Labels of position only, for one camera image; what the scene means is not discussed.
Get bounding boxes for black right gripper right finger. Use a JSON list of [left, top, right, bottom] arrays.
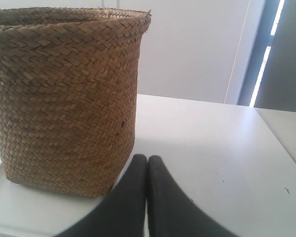
[[147, 155, 248, 237]]

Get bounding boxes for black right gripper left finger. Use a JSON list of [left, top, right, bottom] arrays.
[[57, 154, 148, 237]]

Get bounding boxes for brown woven straw basket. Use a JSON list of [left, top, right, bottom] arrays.
[[0, 7, 151, 197]]

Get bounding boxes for white rectangular plastic tray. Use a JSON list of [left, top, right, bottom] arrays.
[[0, 163, 103, 237]]

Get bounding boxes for dark window frame strip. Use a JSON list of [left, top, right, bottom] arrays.
[[237, 0, 296, 112]]

